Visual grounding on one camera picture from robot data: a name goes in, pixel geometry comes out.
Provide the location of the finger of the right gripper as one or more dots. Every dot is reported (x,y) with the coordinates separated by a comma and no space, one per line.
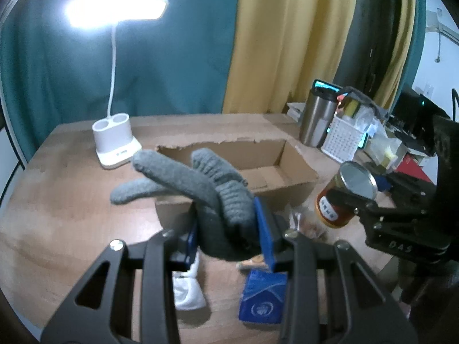
(348,205)
(391,182)

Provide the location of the white cloth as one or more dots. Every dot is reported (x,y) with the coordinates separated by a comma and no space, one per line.
(188,295)

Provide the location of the steel travel mug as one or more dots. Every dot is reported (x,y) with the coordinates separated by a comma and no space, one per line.
(319,110)

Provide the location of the brown cardboard box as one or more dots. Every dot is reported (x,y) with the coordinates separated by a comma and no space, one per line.
(274,169)

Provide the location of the orange tin can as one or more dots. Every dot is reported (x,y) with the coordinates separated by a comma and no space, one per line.
(352,177)

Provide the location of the clear snack bag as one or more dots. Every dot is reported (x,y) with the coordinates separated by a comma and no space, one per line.
(305,221)

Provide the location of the white perforated basket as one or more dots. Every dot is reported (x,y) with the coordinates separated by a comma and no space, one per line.
(342,140)

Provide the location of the grey knitted glove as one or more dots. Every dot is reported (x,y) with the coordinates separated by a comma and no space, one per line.
(221,200)

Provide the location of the yellow green sponge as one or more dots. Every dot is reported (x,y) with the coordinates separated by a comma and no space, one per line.
(349,106)

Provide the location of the teal curtain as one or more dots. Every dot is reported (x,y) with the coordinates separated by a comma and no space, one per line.
(53,73)

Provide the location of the crumpled clear plastic bags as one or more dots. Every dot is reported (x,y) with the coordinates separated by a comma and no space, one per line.
(383,149)

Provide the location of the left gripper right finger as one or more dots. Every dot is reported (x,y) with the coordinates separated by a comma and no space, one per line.
(332,296)

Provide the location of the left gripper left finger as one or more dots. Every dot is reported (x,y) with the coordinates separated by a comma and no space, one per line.
(98,308)

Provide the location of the white desk lamp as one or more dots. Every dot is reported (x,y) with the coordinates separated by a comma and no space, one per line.
(114,140)

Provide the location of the smartphone with lit screen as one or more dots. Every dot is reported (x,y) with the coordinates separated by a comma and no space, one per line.
(323,86)

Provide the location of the yellow curtain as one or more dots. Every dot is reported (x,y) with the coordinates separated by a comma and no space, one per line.
(280,47)

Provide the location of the blue tissue packet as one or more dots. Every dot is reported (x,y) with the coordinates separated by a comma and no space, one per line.
(262,300)

